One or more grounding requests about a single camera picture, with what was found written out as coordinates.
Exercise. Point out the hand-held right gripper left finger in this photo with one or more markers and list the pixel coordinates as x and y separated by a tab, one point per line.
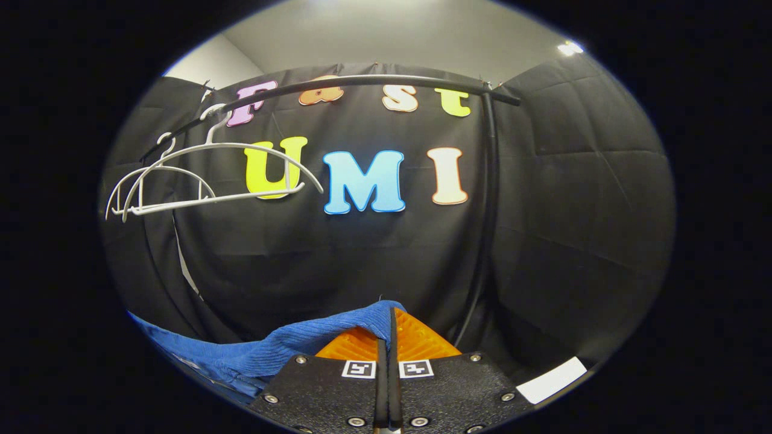
338	392

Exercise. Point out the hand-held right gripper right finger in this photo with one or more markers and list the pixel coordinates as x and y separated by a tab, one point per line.
446	386

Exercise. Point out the white plastic clothes hanger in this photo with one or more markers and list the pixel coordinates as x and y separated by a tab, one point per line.
175	167
241	198

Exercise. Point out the black metal clothes rack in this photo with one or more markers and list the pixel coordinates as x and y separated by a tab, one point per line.
362	80

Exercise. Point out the black backdrop cloth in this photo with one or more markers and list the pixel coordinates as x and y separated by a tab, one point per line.
573	211

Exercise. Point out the ceiling light panel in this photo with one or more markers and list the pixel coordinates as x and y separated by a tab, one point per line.
570	48

